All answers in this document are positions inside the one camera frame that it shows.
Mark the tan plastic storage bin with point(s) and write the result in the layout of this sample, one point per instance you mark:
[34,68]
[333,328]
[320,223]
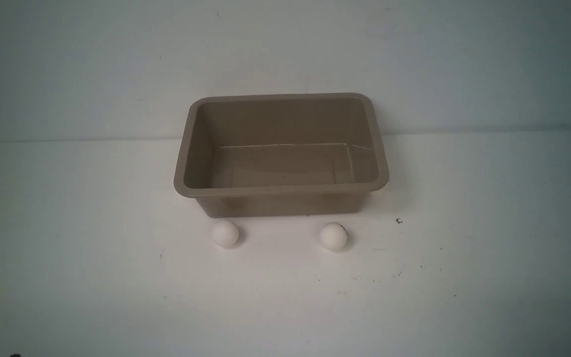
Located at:
[281,155]

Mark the white ball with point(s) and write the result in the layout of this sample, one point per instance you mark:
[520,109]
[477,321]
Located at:
[333,236]
[225,233]

